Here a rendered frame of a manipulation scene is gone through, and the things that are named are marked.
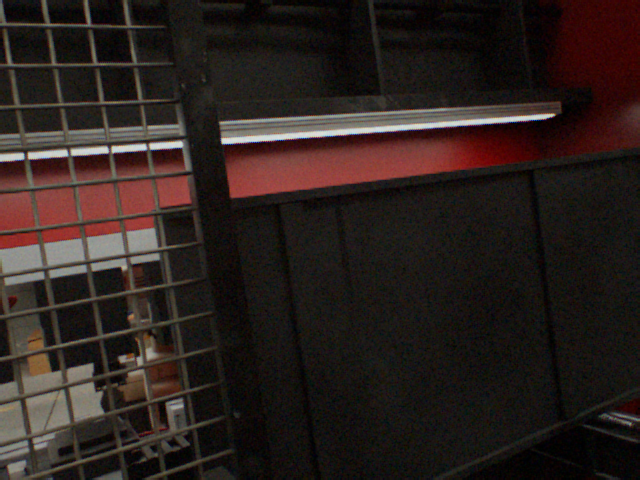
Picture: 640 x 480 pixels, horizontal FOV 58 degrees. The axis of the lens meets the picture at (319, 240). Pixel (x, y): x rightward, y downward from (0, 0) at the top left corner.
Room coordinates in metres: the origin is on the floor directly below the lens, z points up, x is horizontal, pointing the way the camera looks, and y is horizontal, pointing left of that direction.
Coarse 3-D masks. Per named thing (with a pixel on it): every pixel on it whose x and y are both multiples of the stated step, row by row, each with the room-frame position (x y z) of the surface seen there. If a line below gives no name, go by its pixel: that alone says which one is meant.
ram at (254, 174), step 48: (240, 144) 1.19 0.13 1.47; (288, 144) 1.24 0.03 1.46; (336, 144) 1.30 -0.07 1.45; (384, 144) 1.36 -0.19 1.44; (432, 144) 1.43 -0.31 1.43; (480, 144) 1.50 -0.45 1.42; (528, 144) 1.58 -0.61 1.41; (48, 192) 1.02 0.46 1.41; (96, 192) 1.06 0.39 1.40; (144, 192) 1.10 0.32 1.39; (240, 192) 1.19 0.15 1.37; (0, 240) 0.98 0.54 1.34; (48, 240) 1.01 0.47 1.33; (96, 240) 1.05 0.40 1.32; (144, 240) 1.09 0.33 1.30
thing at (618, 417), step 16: (608, 416) 1.02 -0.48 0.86; (624, 416) 1.03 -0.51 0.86; (576, 432) 1.08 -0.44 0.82; (592, 432) 1.04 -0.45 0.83; (608, 432) 1.01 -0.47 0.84; (624, 432) 1.00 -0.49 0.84; (528, 448) 1.18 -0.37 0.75; (544, 448) 1.15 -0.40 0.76; (560, 448) 1.12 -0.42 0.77; (576, 448) 1.08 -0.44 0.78; (592, 448) 1.05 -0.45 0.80; (608, 448) 1.02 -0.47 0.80; (624, 448) 0.99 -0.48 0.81; (560, 464) 1.11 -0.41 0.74; (576, 464) 1.08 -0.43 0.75; (592, 464) 1.05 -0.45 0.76; (608, 464) 1.02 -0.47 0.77; (624, 464) 0.99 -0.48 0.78
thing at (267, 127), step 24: (264, 120) 1.00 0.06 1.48; (288, 120) 1.02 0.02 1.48; (312, 120) 1.04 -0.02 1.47; (336, 120) 1.07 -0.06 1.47; (360, 120) 1.09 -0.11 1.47; (384, 120) 1.12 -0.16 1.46; (408, 120) 1.14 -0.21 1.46; (432, 120) 1.17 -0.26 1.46; (456, 120) 1.20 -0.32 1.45; (0, 144) 0.81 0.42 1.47; (120, 144) 0.88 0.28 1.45; (144, 144) 0.90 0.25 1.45
